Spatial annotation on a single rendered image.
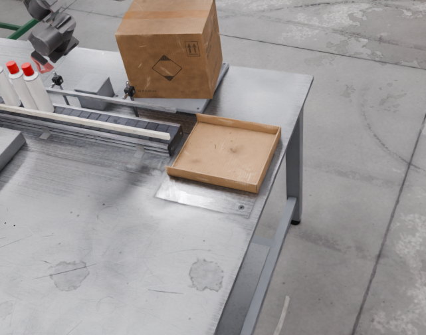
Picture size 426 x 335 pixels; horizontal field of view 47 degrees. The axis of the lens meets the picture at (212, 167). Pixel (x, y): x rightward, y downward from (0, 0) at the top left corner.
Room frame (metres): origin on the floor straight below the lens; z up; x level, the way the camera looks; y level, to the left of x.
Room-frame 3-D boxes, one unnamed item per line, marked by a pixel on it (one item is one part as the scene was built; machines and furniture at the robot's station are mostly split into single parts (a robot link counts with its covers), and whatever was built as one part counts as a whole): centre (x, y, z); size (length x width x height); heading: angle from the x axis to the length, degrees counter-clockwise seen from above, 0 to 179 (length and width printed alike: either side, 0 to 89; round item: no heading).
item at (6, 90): (1.53, 0.68, 0.98); 0.05 x 0.05 x 0.20
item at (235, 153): (1.13, -0.05, 0.85); 0.30 x 0.26 x 0.04; 61
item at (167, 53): (1.56, 0.06, 0.99); 0.30 x 0.24 x 0.27; 73
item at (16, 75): (1.49, 0.61, 0.98); 0.05 x 0.05 x 0.20
